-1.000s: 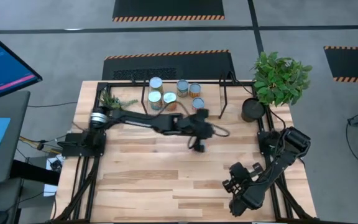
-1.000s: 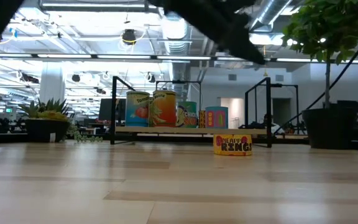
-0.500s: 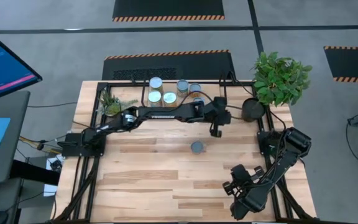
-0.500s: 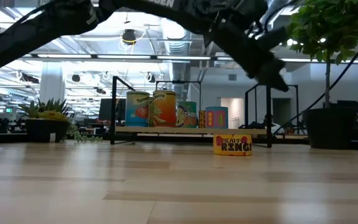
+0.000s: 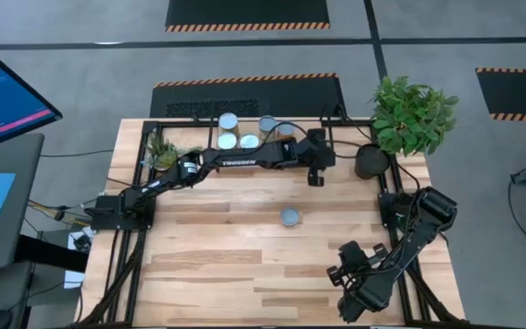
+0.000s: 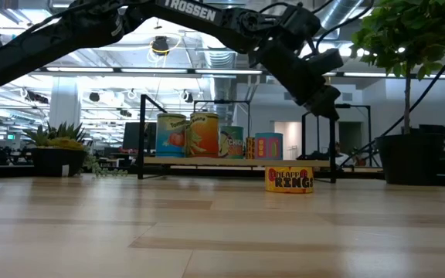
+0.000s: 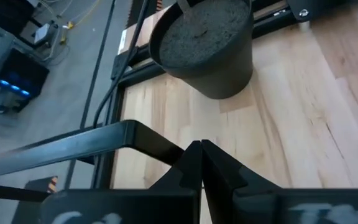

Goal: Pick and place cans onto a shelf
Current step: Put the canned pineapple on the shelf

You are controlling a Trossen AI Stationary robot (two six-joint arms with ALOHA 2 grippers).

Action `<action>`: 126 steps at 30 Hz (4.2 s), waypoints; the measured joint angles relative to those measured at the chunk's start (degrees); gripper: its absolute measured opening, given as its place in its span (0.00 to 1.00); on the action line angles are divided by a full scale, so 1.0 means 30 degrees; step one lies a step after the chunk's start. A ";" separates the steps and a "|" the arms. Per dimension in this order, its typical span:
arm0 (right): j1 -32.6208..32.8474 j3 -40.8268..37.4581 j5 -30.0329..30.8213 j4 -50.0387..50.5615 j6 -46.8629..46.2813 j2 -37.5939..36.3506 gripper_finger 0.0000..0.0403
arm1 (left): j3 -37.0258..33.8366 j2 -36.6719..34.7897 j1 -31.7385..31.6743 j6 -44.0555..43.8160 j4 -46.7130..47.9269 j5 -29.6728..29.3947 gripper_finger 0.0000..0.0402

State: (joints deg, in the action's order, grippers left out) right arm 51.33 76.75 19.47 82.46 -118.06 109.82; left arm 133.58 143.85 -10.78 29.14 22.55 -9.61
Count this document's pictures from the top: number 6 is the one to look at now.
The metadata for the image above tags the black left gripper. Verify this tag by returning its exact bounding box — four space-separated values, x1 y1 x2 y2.
259 38 341 119

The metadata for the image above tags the teal corn can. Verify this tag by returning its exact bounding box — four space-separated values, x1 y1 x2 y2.
254 132 284 161

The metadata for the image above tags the short yellow pineapple rings can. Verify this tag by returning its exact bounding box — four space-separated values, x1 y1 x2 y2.
264 165 315 195

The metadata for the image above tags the small yellow patterned can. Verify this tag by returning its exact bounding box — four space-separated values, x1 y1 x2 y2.
245 137 256 160

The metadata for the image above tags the green chicken soup can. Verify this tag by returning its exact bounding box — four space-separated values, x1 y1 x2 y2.
218 125 245 160

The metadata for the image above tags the leafy green plant in pot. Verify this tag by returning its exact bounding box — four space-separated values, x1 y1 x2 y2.
352 0 445 185

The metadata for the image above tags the long horizontal light bar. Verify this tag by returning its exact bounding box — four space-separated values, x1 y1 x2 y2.
32 66 445 80

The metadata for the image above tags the black background monitor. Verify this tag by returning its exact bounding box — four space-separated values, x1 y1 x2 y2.
122 121 158 151

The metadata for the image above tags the white building column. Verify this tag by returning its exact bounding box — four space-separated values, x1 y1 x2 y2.
48 76 82 128

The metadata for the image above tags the succulent in black pot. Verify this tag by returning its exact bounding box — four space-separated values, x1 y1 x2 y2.
23 121 129 178

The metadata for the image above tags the smooth silver air duct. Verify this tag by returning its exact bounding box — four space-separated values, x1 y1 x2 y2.
314 0 365 34

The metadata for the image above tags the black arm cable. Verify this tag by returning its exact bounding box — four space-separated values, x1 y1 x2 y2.
340 27 445 168

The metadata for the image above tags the ribbed silver air duct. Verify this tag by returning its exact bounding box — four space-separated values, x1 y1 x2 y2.
202 48 239 124

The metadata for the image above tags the black table frame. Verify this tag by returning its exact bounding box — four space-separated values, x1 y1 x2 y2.
102 165 386 179

